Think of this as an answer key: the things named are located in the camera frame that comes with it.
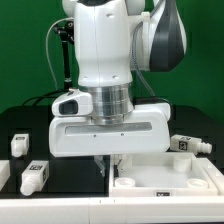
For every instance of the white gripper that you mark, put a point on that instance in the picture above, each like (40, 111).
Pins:
(143, 130)

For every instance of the white square tabletop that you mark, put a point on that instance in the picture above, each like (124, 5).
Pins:
(161, 174)

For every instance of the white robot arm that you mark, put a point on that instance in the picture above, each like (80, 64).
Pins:
(115, 39)

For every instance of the white left fence block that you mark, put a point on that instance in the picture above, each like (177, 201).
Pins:
(4, 172)

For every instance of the white front fence rail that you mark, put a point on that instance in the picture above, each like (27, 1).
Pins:
(149, 210)

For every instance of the white fence rail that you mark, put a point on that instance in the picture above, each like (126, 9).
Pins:
(149, 210)
(216, 176)

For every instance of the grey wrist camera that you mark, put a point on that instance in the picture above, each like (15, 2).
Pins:
(73, 103)

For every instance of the white right fence rail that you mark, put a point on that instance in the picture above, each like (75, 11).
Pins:
(216, 176)

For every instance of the black camera stand pole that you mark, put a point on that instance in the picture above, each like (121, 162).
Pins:
(66, 33)

